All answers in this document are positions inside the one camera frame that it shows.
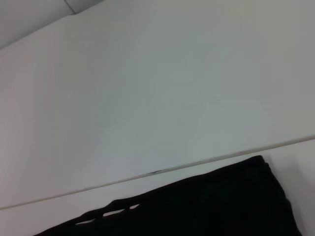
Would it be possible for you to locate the black shirt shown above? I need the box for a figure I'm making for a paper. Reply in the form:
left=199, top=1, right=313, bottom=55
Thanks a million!
left=34, top=154, right=303, bottom=236

